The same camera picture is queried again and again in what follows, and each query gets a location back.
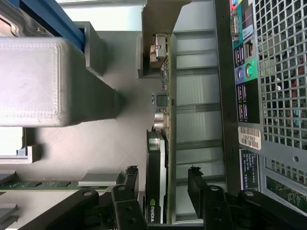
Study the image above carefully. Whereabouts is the grey parts rack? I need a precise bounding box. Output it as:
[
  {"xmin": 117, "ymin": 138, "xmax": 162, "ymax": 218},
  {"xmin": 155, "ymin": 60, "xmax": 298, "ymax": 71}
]
[{"xmin": 0, "ymin": 0, "xmax": 192, "ymax": 230}]

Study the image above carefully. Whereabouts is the green RAM stick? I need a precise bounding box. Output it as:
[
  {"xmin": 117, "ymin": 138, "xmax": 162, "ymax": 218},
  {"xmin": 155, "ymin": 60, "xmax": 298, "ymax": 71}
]
[{"xmin": 0, "ymin": 180, "xmax": 107, "ymax": 192}]

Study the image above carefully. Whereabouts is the open black PC case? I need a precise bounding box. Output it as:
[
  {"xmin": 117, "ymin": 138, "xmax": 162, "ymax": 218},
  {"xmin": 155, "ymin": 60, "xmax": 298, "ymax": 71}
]
[{"xmin": 214, "ymin": 0, "xmax": 307, "ymax": 230}]

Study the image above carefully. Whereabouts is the blue plastic disk caddy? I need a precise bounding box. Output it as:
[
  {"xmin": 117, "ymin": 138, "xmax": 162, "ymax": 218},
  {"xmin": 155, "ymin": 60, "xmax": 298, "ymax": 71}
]
[{"xmin": 19, "ymin": 0, "xmax": 86, "ymax": 55}]

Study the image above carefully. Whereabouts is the silver hard disk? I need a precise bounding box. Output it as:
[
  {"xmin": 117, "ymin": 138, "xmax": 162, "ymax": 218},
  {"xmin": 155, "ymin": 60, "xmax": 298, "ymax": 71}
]
[{"xmin": 0, "ymin": 0, "xmax": 57, "ymax": 39}]

